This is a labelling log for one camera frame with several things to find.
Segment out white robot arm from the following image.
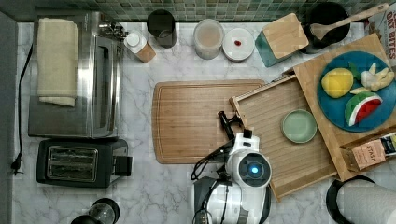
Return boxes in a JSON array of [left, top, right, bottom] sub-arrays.
[[189, 130, 272, 224]]

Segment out wooden cutting board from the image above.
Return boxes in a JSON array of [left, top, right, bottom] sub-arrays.
[[151, 79, 264, 164]]

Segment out clear plastic container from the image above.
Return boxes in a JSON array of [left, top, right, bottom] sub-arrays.
[[193, 19, 224, 60]]

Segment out white lid with red dot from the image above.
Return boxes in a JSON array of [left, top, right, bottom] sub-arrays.
[[222, 28, 254, 62]]

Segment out dark empty cup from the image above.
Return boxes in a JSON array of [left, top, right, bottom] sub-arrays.
[[147, 9, 177, 49]]

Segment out stainless toaster oven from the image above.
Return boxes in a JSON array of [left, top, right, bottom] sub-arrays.
[[28, 11, 126, 139]]

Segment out green ceramic bowl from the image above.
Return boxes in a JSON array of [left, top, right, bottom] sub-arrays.
[[281, 109, 318, 144]]

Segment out teal box with wooden lid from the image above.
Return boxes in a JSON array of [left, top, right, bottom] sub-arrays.
[[255, 13, 309, 67]]

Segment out black toaster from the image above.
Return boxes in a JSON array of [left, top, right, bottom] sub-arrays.
[[36, 139, 133, 189]]

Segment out blue plate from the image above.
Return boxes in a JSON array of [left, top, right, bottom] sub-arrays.
[[317, 51, 395, 133]]

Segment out black grinder jar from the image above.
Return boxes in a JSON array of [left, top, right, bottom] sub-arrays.
[[71, 198, 120, 224]]

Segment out yellow toy lemon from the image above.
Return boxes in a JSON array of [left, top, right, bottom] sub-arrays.
[[321, 68, 353, 98]]

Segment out wooden spoon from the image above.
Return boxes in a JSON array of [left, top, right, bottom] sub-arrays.
[[309, 3, 389, 40]]

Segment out black paper towel holder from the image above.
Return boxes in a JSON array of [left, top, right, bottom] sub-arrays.
[[326, 175, 374, 224]]

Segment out black pot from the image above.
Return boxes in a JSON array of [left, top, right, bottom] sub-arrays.
[[301, 2, 350, 54]]

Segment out beige folded towel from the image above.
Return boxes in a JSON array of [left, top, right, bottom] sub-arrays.
[[36, 18, 78, 106]]

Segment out toy watermelon slice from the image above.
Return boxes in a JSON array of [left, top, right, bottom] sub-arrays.
[[345, 91, 383, 126]]

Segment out oat bites cereal box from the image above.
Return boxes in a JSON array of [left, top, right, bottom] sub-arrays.
[[365, 4, 396, 66]]

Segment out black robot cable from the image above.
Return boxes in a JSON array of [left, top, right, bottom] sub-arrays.
[[190, 138, 236, 182]]

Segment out black power cable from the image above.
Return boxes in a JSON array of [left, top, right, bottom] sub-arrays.
[[10, 43, 34, 175]]

